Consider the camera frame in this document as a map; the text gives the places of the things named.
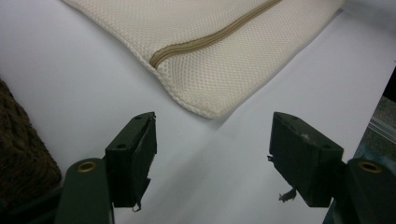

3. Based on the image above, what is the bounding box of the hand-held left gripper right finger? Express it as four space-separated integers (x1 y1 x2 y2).
266 111 346 209

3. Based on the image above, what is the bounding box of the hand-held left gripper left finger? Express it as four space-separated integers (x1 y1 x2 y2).
105 111 158 213

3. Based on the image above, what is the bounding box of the brown woven basket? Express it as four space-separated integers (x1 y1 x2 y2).
0 77 63 210

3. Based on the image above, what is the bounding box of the cream mesh laundry bag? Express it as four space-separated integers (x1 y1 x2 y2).
62 0 346 120

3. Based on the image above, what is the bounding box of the metal floor rail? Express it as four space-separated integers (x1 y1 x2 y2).
369 115 396 145

